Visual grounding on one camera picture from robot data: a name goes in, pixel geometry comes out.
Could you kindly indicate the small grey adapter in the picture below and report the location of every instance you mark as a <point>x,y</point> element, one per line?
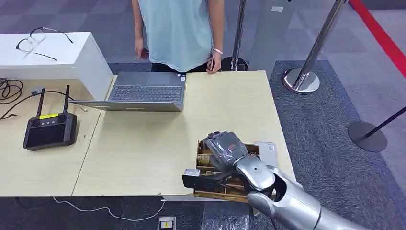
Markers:
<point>37,90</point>

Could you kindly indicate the red barrier belt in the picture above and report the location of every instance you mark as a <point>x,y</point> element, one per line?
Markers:
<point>380,35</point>

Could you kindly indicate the person's right hand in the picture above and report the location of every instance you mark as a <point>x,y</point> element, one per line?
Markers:
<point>139,49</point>

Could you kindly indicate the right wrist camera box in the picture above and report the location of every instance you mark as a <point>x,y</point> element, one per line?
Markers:
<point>203,181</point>

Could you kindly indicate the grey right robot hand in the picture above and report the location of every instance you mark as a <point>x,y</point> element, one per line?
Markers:
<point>225,149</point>

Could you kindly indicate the white floor label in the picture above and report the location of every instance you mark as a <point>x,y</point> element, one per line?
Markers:
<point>277,8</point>

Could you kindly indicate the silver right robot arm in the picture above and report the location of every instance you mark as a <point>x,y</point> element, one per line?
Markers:
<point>291,200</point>

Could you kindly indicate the wooden card box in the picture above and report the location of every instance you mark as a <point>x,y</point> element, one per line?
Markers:
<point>206,158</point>

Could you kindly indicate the person's left hand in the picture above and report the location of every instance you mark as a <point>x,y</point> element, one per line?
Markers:
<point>217,63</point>

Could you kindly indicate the person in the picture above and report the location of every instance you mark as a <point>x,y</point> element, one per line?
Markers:
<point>177,31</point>

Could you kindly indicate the person's hand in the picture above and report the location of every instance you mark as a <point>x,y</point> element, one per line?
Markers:
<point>139,49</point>
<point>217,63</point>

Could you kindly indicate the white box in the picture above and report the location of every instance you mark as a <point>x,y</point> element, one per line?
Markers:
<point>63,63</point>

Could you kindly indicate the black-rimmed eyeglasses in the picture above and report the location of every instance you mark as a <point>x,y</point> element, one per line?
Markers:
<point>27,43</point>

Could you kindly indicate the grey open laptop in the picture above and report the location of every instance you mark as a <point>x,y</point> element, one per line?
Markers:
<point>149,92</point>

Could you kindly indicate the black remote controller with antennas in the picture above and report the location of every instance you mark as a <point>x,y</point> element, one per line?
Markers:
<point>49,133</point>

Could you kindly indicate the chrome stanchion with black base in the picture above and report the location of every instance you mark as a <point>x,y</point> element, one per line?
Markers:
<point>238,31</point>

